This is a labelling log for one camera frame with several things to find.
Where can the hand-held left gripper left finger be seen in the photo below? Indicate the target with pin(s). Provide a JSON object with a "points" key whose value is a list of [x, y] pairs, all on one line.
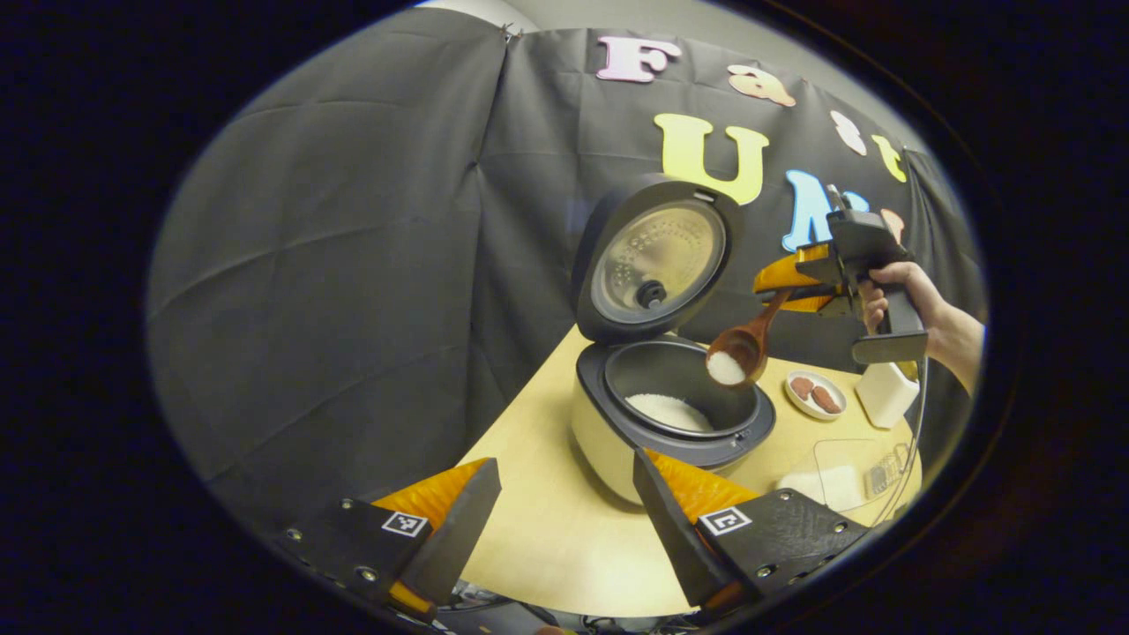
{"points": [[459, 547]]}

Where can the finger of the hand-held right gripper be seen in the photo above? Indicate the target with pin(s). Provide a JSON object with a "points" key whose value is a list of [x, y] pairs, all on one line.
{"points": [[781, 272], [811, 302]]}

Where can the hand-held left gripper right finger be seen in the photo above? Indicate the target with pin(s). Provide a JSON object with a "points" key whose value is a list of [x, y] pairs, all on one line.
{"points": [[675, 529]]}

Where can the brown wooden spoon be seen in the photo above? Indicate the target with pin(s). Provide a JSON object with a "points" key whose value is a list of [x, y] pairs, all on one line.
{"points": [[750, 339]]}

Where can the grey rice cooker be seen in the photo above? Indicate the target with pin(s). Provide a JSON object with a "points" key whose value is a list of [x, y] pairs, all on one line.
{"points": [[617, 441]]}

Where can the small white rice portion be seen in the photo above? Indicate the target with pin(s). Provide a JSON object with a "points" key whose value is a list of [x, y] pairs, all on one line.
{"points": [[725, 369]]}

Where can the white rice heap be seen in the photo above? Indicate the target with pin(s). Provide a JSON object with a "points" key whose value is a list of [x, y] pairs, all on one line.
{"points": [[670, 413]]}

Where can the clear box of white rice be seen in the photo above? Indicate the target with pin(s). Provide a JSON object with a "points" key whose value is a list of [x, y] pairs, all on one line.
{"points": [[825, 485]]}

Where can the brown meat piece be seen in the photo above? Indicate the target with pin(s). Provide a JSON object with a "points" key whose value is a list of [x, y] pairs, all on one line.
{"points": [[801, 388], [826, 399]]}

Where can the white round plate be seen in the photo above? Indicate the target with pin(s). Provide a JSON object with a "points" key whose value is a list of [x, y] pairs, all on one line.
{"points": [[798, 404]]}

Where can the white toaster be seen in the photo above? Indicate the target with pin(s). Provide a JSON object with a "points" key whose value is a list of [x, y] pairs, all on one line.
{"points": [[885, 397]]}

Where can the black backdrop cloth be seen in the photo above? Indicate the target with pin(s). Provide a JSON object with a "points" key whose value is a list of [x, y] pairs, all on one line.
{"points": [[353, 265]]}

